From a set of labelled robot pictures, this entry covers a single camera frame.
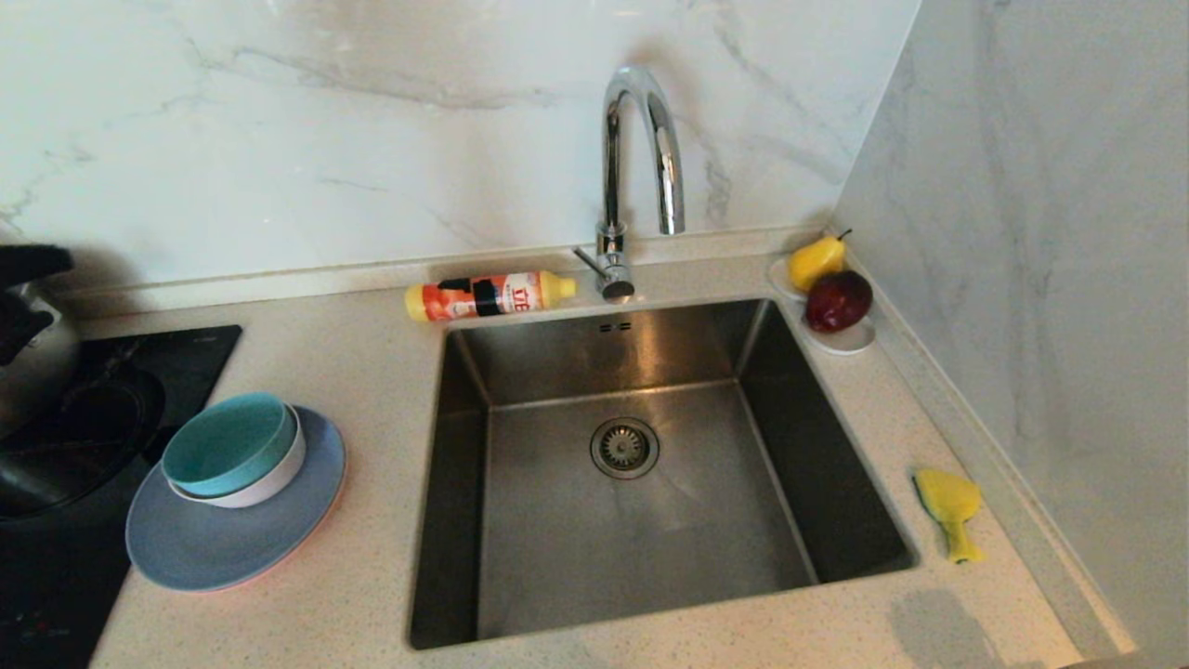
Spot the orange dish soap bottle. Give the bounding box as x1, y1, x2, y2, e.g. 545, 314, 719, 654
405, 270, 579, 323

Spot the chrome gooseneck faucet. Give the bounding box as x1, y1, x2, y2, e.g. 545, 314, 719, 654
572, 64, 686, 303

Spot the pink plate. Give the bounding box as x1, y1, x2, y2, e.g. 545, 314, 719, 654
214, 465, 349, 596

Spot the pale pink bowl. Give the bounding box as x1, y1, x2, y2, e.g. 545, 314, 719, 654
165, 404, 307, 509

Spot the teal bowl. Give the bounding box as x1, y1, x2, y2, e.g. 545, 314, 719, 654
162, 391, 299, 499

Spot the yellow green sponge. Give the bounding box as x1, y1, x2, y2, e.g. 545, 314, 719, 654
912, 467, 986, 565

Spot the blue grey plate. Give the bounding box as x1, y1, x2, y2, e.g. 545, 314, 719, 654
124, 404, 347, 594

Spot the stainless steel sink basin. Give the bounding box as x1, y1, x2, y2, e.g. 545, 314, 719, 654
407, 297, 921, 651

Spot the round metal drain strainer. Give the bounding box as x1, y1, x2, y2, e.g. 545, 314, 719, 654
590, 416, 660, 480

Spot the yellow pear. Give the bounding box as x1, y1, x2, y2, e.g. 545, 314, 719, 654
788, 229, 853, 294

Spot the dark red apple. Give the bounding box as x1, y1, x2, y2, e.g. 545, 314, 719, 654
804, 269, 874, 335

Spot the small white fruit dish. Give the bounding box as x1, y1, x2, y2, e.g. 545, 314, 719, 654
767, 256, 877, 356

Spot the black glass cooktop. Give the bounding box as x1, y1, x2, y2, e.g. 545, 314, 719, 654
0, 324, 243, 669

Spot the black frying pan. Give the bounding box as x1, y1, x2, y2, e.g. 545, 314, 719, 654
0, 370, 168, 521

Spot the stainless steel pot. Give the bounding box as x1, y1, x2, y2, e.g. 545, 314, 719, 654
0, 283, 83, 438

